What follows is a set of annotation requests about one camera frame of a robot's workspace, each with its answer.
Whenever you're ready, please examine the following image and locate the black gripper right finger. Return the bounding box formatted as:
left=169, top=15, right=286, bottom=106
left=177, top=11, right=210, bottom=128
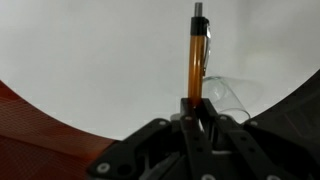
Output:
left=199, top=98, right=311, bottom=180

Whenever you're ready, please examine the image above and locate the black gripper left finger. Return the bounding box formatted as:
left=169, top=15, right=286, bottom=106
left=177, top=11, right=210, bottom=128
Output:
left=87, top=97, right=218, bottom=180

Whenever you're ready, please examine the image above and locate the orange black click pen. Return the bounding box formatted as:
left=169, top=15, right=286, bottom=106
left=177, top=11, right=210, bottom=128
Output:
left=187, top=2, right=212, bottom=108

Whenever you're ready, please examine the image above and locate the clear glass cup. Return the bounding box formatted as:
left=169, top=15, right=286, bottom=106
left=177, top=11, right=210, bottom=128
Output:
left=201, top=75, right=252, bottom=125

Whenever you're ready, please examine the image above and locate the orange patterned corner sofa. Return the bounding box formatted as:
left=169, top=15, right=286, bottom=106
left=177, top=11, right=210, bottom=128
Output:
left=0, top=79, right=118, bottom=180

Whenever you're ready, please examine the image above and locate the white round pedestal table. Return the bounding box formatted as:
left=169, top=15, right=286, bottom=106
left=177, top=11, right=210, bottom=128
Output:
left=0, top=0, right=320, bottom=141

